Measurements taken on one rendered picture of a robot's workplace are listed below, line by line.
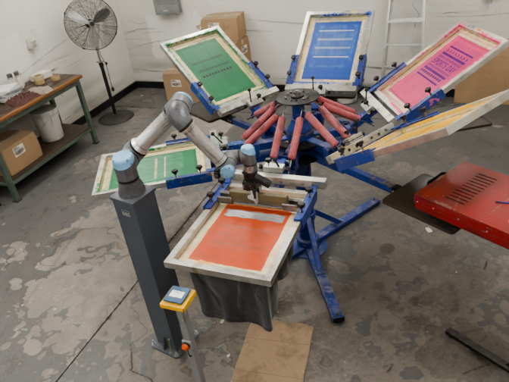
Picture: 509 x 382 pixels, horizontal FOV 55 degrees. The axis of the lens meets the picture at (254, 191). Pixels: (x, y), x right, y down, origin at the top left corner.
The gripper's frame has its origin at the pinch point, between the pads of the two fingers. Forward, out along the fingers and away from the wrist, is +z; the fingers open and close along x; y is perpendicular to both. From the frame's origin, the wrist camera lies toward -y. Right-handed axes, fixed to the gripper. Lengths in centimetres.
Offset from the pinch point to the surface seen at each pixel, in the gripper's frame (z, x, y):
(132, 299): 99, 8, 114
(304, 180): -2.7, -21.2, -21.2
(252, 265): 5, 49, -14
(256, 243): 5.3, 31.8, -10.0
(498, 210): -8, -2, -125
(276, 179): -2.0, -21.2, -3.4
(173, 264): 2, 61, 24
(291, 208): 0.8, 2.8, -20.5
